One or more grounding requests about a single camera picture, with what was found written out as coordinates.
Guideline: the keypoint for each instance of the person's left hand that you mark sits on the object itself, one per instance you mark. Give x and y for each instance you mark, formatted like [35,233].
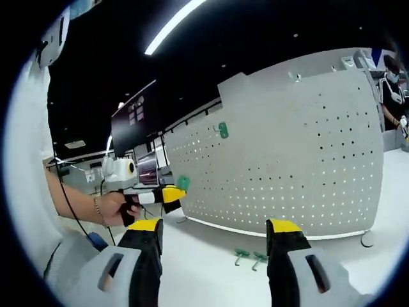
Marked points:
[112,209]

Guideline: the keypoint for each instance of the person's blue-trousered leg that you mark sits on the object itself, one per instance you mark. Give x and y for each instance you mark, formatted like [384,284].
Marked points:
[97,241]

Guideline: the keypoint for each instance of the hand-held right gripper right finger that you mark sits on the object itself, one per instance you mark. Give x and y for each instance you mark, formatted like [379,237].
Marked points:
[281,256]

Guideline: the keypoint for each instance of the black computer case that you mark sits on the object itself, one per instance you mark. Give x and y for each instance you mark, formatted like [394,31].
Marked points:
[171,207]

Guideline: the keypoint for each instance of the large black monitor screen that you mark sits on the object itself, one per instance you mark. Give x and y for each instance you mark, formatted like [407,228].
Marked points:
[134,128]

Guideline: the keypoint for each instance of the white chest-worn device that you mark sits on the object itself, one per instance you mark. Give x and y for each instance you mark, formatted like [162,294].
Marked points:
[56,35]

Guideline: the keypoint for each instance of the green hook assembly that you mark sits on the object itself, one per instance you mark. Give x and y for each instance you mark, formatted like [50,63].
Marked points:
[242,254]
[224,130]
[259,256]
[184,182]

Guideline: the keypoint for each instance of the white perforated mounting plate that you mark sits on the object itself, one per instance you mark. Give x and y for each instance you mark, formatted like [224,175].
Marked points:
[271,166]

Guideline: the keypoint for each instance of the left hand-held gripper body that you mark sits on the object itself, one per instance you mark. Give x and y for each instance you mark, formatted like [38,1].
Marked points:
[119,171]

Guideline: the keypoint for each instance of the metal storage shelf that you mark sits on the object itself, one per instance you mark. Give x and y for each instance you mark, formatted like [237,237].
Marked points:
[346,62]

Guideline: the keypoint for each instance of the open silver laptop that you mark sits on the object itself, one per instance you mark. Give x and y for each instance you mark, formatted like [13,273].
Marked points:
[148,169]

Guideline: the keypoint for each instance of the ceiling air vent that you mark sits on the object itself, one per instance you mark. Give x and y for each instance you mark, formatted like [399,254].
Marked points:
[75,144]

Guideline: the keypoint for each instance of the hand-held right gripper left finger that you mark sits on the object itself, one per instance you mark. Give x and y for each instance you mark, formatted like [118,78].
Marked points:
[143,256]

